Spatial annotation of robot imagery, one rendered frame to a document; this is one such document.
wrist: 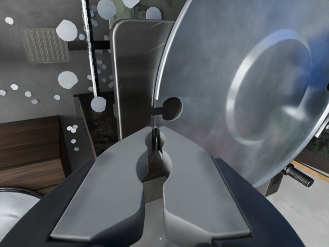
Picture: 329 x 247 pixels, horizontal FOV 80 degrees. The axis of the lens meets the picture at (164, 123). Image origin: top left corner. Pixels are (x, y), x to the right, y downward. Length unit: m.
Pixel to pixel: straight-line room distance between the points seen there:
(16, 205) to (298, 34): 0.75
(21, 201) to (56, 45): 0.48
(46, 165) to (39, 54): 0.35
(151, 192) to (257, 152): 0.23
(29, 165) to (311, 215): 1.85
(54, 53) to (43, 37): 0.05
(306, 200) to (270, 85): 1.74
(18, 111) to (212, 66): 0.89
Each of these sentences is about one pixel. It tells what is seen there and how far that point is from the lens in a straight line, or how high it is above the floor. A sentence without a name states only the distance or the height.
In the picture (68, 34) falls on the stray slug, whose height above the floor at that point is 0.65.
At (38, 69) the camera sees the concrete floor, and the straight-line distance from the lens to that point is 0.94.
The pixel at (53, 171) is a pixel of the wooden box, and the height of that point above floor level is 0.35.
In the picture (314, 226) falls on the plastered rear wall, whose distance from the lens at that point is 2.02.
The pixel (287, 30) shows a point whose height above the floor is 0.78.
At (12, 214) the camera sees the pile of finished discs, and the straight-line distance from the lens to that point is 0.78.
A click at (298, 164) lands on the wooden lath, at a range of 1.49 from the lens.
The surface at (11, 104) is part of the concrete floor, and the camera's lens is 0.99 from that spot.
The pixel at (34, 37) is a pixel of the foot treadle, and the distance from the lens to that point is 0.77.
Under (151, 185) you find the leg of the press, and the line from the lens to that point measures 0.42.
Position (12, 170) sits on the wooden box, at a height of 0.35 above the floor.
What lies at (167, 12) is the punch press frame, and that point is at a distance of 0.31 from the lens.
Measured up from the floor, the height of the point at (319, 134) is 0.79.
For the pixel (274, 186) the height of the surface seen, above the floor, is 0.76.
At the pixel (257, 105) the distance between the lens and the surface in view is 0.24.
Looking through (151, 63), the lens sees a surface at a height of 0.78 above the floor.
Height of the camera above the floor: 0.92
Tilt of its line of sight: 53 degrees down
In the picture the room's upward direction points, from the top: 133 degrees clockwise
